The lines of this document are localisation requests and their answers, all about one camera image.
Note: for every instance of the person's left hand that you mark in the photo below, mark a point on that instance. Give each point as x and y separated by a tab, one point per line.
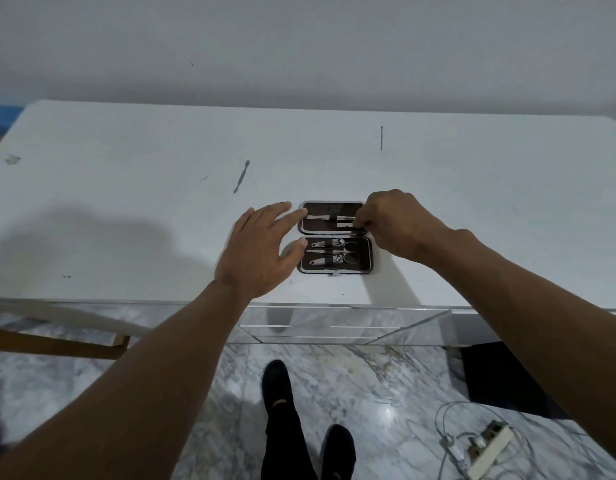
253	254

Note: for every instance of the person's right hand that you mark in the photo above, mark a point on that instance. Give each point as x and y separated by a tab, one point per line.
403	224

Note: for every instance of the person's left middle finger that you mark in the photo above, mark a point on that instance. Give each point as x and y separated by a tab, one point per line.
275	212

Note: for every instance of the person's left thumb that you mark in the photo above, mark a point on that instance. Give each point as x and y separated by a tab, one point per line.
295	253

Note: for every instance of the person's right fingers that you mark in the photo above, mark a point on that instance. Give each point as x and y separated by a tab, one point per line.
368	212

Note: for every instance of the brown manicure case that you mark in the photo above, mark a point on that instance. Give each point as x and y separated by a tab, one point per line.
358	262

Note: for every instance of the person's right forearm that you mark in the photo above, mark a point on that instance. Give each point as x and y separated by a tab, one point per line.
538	324

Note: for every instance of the person's left forearm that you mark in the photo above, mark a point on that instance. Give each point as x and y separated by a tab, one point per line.
137	389

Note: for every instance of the thin silver cuticle tool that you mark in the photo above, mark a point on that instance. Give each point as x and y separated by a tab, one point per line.
323	251

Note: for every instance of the large silver nail clipper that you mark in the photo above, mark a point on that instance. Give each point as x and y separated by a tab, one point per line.
325	261

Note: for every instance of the small silver nail clipper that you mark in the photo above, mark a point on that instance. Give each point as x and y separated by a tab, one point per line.
325	243

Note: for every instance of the silver tweezers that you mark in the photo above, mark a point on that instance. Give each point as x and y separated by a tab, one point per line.
328	216

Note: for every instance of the silver cuticle pusher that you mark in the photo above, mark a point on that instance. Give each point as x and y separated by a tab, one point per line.
241	177

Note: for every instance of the person's left black shoe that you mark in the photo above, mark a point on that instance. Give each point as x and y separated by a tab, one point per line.
277	382

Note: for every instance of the person's black shoe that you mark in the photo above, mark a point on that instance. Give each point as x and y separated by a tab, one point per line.
277	382
339	449

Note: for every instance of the person's black trouser leg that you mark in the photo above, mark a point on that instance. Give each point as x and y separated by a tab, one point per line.
285	439

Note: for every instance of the person's right black shoe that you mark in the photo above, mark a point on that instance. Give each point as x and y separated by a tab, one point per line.
339	449

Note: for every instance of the black floor mat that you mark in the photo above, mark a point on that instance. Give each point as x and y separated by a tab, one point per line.
508	379

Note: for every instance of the white charger plug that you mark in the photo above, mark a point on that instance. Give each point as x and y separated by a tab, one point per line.
455	452

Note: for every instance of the brown wooden board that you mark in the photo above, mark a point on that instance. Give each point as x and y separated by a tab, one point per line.
52	342

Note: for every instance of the white power strip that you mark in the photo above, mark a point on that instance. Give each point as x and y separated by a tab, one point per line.
490	447

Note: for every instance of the blue object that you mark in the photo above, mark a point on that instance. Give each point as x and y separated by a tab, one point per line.
2	114

